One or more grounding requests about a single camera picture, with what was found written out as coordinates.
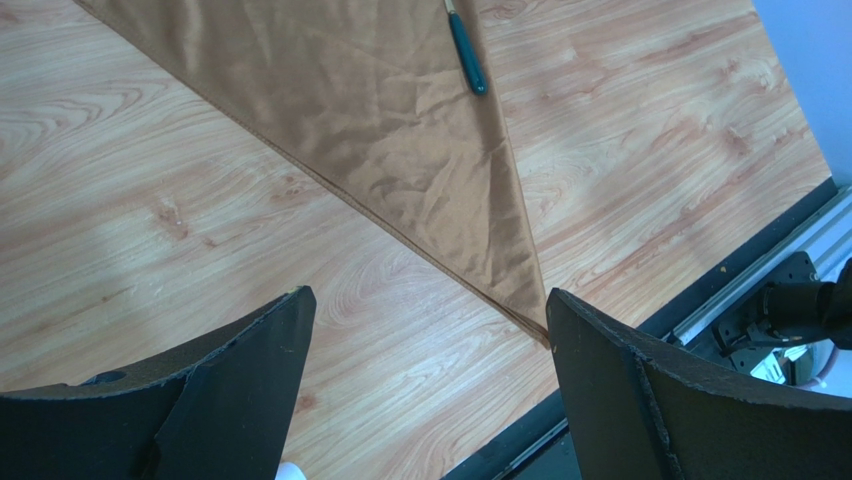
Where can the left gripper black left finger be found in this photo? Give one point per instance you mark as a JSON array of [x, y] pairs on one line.
[[216, 407]]

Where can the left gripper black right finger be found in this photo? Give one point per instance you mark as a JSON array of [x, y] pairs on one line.
[[640, 408]]

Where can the brown satin napkin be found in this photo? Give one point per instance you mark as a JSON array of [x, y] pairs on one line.
[[369, 98]]

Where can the gold spoon dark handle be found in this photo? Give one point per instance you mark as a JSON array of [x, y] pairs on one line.
[[469, 60]]

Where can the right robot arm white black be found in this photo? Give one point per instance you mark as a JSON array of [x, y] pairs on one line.
[[790, 327]]

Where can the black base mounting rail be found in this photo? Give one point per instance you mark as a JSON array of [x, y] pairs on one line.
[[539, 445]]

